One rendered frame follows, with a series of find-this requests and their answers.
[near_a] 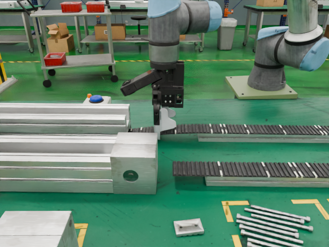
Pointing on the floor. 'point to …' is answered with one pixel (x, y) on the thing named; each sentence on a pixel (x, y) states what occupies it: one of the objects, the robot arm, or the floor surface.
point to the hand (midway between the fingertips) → (156, 130)
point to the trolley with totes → (103, 60)
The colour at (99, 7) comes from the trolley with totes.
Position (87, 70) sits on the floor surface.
